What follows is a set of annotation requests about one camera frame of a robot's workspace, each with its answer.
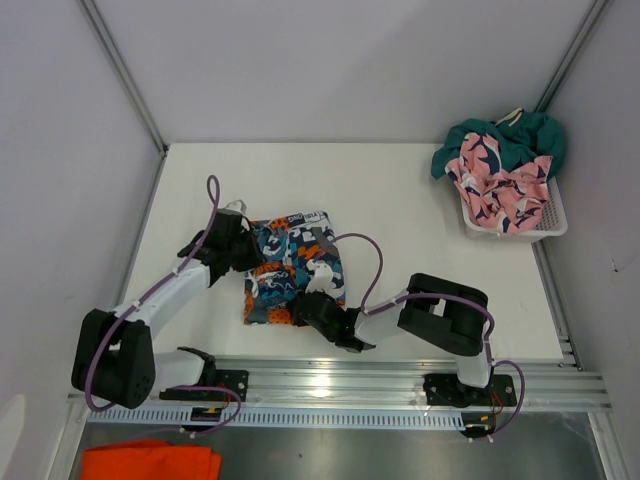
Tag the white plastic basket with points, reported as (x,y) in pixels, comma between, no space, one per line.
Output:
(553,222)

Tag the pink patterned shorts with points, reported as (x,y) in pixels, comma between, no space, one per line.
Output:
(495,199)

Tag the patterned orange blue shorts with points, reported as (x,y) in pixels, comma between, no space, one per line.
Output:
(289,244)

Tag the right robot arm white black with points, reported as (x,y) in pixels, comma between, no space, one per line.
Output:
(448,315)

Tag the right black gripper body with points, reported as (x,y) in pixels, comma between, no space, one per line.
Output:
(299,321)

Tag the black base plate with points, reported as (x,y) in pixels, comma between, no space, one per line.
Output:
(219,389)
(446,390)

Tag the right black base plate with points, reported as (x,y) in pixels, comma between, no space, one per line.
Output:
(446,390)

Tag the white slotted cable duct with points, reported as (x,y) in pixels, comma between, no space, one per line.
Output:
(252,416)

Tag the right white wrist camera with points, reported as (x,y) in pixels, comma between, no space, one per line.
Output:
(321,277)

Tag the folded orange shorts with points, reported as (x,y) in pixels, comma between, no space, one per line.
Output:
(150,459)

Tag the aluminium mounting rail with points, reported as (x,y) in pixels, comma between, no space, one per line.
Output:
(348,384)

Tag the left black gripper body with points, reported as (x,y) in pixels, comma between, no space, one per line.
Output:
(243,251)

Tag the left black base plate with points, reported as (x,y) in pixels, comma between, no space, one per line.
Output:
(219,389)

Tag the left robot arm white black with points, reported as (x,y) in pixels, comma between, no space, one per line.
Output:
(115,359)

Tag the teal green shorts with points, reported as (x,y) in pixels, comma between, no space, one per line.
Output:
(522,136)

